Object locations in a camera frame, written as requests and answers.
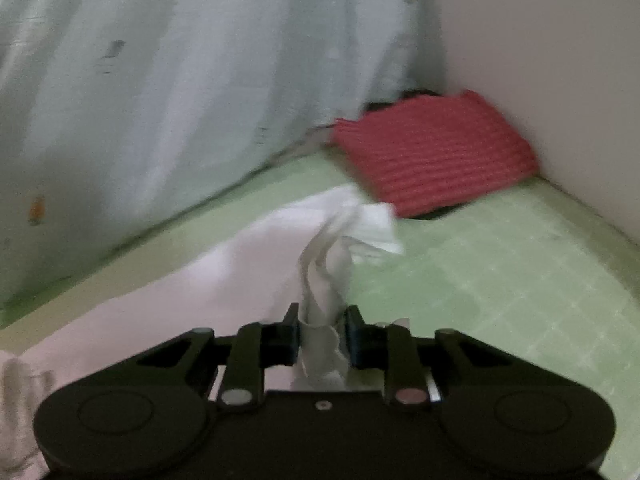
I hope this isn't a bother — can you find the green checked bed mat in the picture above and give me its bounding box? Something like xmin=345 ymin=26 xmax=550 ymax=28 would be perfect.
xmin=0 ymin=152 xmax=640 ymax=411

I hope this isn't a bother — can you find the pale green curtain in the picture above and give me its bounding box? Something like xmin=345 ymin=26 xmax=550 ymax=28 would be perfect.
xmin=0 ymin=0 xmax=448 ymax=317

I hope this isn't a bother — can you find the red striped folded cloth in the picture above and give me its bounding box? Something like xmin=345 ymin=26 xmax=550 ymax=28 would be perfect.
xmin=331 ymin=89 xmax=541 ymax=219

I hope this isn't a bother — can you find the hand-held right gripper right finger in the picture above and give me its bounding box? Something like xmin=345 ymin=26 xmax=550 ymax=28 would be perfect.
xmin=345 ymin=305 xmax=507 ymax=407

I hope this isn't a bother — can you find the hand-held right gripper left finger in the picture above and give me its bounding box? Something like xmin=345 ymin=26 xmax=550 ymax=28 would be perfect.
xmin=136 ymin=302 xmax=301 ymax=413

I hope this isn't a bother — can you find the pale pink garment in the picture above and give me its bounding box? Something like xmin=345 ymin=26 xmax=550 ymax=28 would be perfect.
xmin=0 ymin=184 xmax=406 ymax=480

